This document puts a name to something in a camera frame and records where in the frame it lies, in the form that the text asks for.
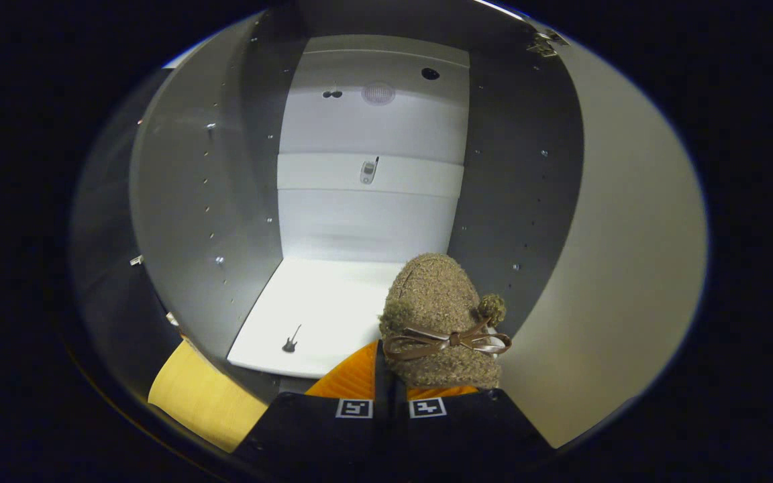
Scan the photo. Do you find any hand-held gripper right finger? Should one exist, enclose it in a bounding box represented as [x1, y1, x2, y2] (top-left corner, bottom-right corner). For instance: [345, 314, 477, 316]
[392, 384, 556, 470]

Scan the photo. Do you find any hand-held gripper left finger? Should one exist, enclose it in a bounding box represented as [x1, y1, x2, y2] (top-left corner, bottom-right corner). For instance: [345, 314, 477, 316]
[232, 339, 394, 474]

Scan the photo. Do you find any brown fuzzy shoe with bow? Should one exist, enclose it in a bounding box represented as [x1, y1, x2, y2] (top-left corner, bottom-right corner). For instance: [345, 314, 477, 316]
[378, 253, 513, 390]

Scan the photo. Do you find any grey shoe cabinet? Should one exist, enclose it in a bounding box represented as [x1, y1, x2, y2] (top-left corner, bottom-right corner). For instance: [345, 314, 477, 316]
[128, 0, 585, 398]

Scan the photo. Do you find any beige shoe cabinet door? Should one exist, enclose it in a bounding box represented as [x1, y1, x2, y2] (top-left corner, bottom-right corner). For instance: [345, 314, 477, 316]
[494, 32, 708, 449]

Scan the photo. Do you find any long ceiling light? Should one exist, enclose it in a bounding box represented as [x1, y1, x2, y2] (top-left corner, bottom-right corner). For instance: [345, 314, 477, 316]
[475, 0, 528, 21]

